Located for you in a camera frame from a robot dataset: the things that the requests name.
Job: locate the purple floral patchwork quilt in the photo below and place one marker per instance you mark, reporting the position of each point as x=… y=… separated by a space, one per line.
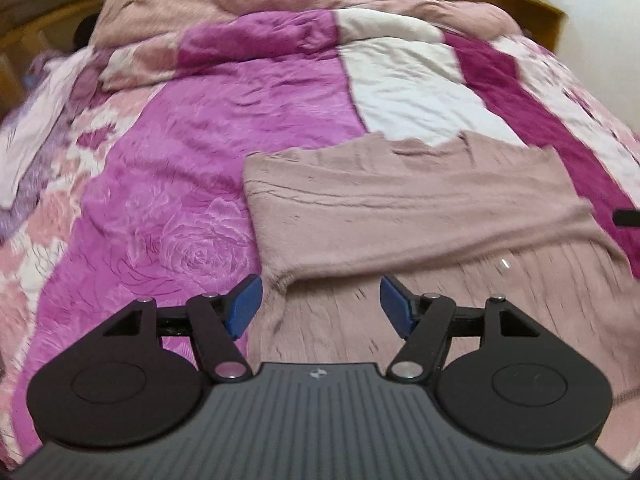
x=175 y=160

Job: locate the dark wooden headboard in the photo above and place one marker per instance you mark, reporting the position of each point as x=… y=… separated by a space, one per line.
x=30 y=10

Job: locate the pink knitted cardigan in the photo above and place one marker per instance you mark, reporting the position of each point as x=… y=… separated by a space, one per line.
x=400 y=200

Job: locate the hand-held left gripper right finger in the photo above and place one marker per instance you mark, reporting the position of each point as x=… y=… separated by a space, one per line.
x=395 y=305

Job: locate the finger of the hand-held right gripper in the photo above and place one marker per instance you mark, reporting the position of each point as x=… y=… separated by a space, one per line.
x=629 y=218

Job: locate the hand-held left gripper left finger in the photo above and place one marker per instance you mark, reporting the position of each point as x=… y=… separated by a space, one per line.
x=245 y=306

